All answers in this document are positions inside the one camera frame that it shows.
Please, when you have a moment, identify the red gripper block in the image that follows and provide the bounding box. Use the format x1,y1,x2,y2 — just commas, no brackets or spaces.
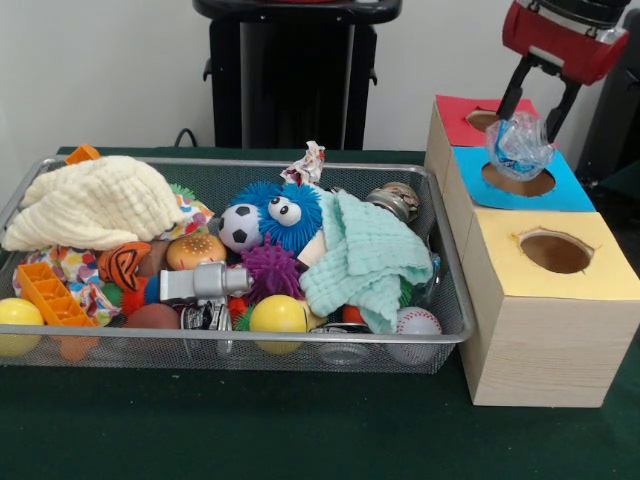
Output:
496,0,631,145

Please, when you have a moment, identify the crushed clear plastic bottle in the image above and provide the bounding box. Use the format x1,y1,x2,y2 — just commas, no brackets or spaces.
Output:
485,111,556,182

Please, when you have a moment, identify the mint green waffle cloth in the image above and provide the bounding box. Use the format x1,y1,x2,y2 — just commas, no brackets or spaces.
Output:
299,188,434,335

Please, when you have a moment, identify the cream waffle cloth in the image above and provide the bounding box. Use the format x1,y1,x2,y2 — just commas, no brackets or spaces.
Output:
2,155,189,251

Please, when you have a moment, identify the wooden box with three holes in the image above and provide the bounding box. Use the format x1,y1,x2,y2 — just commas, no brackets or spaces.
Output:
424,94,640,409

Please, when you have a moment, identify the shallow clear mesh bin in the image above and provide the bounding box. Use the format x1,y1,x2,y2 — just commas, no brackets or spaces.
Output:
0,154,476,374

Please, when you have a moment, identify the black chair back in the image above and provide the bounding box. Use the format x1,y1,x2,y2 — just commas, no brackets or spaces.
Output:
574,8,640,189

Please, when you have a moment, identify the white toy baseball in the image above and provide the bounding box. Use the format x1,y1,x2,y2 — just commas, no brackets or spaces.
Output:
387,307,444,364

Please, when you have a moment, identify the blue spiky toy with eyes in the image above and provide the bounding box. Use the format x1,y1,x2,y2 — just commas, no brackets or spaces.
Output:
256,182,324,250

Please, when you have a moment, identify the black and white soccer ball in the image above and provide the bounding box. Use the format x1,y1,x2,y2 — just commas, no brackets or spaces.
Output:
218,203,261,252

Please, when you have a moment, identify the yellow ball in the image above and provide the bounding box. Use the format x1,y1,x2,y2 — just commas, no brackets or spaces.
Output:
248,294,310,351
0,298,46,357

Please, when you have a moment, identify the silver plastic toy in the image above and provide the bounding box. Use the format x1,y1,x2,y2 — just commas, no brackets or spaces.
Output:
159,262,254,305

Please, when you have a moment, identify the toy burger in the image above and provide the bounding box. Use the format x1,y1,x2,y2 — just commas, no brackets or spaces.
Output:
166,233,228,274

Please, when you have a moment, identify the dark green tablecloth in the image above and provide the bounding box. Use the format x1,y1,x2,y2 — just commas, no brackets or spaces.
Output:
0,145,640,480

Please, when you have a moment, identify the long orange toy brick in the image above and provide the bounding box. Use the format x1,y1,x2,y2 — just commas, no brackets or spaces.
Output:
13,263,101,361

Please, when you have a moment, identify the black cable loop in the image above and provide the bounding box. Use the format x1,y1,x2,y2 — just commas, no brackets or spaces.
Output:
173,128,214,149

